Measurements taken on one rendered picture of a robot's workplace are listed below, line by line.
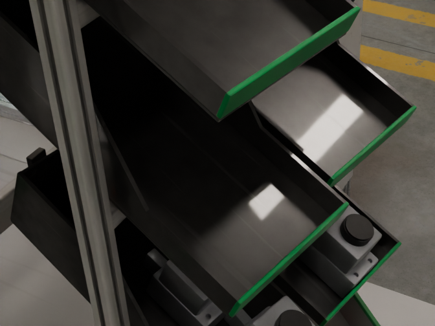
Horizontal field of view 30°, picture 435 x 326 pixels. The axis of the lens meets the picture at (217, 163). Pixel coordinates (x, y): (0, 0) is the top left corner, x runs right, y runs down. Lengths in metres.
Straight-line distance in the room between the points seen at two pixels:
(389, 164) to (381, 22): 1.12
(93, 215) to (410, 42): 3.28
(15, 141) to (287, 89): 1.02
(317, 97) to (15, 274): 0.76
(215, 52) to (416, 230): 2.25
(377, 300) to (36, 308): 0.52
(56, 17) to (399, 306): 0.88
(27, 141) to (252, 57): 1.19
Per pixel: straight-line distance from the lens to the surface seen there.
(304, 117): 0.70
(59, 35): 0.48
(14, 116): 1.72
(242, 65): 0.49
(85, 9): 0.50
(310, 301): 0.75
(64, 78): 0.50
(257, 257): 0.59
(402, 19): 3.98
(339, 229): 0.75
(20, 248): 1.40
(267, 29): 0.52
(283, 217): 0.61
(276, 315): 0.67
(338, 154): 0.69
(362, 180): 2.89
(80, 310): 1.27
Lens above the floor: 1.76
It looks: 36 degrees down
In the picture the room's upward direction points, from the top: 4 degrees counter-clockwise
